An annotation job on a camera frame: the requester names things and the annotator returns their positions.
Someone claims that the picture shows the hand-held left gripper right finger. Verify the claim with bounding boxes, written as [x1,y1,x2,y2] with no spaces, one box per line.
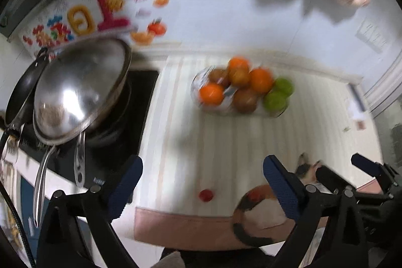
[263,154,368,268]

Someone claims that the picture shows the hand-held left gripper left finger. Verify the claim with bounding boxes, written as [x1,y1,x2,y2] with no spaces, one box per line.
[36,154,144,268]

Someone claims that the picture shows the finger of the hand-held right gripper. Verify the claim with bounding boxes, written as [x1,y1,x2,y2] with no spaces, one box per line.
[316,166,359,193]
[351,153,402,190]

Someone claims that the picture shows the green apple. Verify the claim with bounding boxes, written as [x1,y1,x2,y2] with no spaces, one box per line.
[263,90,288,111]
[274,77,295,96]

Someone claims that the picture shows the oval patterned plate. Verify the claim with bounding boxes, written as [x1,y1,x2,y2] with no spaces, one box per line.
[190,65,288,118]

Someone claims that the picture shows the large orange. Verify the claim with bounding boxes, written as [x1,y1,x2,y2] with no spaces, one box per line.
[249,68,274,93]

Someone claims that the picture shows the small orange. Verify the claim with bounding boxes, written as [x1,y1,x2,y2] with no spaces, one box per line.
[199,83,224,106]
[228,57,250,72]

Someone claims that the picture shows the orange brown tomato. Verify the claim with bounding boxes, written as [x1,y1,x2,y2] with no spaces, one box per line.
[229,69,252,87]

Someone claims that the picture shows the calico cat shaped mat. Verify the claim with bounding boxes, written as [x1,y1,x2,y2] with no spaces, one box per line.
[231,152,324,248]

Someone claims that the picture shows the frosted glass door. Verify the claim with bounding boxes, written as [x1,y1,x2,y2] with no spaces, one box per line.
[377,108,402,168]

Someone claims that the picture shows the white paper sheet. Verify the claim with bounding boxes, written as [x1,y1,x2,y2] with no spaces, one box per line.
[348,98,369,122]

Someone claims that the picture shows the blue smartphone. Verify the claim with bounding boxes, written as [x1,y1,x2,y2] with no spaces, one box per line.
[348,83,362,105]

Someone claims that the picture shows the striped tablecloth with pink border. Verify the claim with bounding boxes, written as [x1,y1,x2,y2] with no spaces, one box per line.
[133,50,387,253]

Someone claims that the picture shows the black induction cooktop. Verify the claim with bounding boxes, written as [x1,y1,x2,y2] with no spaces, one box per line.
[19,69,159,190]

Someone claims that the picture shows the grey slipper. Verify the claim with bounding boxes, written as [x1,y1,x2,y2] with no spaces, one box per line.
[159,251,186,268]

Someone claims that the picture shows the person's dark fleece clothing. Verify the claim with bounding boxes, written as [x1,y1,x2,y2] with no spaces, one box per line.
[160,247,274,268]

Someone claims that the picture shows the stainless steel wok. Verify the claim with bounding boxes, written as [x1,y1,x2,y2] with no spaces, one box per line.
[33,37,132,228]

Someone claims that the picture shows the black frying pan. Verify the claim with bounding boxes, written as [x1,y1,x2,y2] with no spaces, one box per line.
[5,48,51,133]

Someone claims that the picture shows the white door frame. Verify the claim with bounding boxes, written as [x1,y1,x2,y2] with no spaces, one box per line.
[361,48,402,118]

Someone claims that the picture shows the black braided cable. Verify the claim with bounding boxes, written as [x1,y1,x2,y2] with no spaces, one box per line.
[0,174,36,268]

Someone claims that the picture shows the white wall socket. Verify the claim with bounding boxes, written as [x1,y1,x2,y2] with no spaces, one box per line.
[366,25,382,49]
[356,18,373,42]
[375,32,389,54]

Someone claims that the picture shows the gold ingot wall sticker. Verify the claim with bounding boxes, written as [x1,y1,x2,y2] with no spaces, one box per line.
[130,31,154,44]

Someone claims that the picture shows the persimmon wall sticker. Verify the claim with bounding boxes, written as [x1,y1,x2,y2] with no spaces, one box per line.
[147,18,167,36]

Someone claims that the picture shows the colourful character wall sticker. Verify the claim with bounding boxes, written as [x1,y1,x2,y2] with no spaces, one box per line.
[22,0,132,50]

